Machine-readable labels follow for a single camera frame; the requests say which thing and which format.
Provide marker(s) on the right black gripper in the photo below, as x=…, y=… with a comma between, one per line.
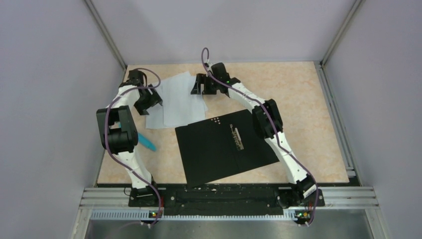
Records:
x=201, y=79

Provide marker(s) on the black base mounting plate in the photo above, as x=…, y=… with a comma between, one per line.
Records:
x=224, y=199

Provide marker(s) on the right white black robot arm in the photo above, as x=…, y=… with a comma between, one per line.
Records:
x=267, y=123

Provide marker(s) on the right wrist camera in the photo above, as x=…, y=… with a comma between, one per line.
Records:
x=208, y=66

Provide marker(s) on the grey black folder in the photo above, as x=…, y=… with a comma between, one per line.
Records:
x=208, y=151

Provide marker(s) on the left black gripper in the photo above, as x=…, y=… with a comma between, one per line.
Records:
x=154, y=99

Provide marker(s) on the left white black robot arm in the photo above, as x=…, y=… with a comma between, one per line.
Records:
x=119, y=134

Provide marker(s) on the cyan marker pen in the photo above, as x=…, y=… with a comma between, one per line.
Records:
x=146, y=142

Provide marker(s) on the aluminium rail frame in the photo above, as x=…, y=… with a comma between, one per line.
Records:
x=350, y=212

